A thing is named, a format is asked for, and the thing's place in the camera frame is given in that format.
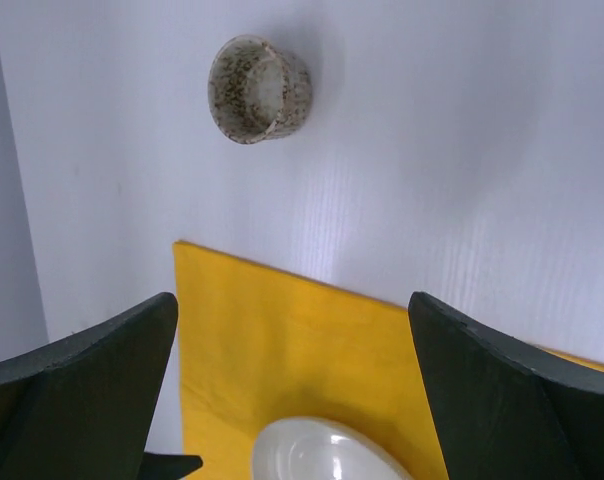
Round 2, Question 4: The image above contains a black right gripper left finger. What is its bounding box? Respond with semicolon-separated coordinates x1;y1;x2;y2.
0;293;177;479

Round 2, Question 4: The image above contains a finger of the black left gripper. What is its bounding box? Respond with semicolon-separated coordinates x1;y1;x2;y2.
141;452;203;480

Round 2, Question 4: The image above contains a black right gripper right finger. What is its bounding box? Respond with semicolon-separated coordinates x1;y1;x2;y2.
408;292;604;479

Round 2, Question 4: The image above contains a white round plate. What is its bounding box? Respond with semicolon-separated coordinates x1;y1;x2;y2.
251;417;412;480

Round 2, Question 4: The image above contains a yellow Pikachu placemat cloth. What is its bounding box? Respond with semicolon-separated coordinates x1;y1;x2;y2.
173;240;604;480

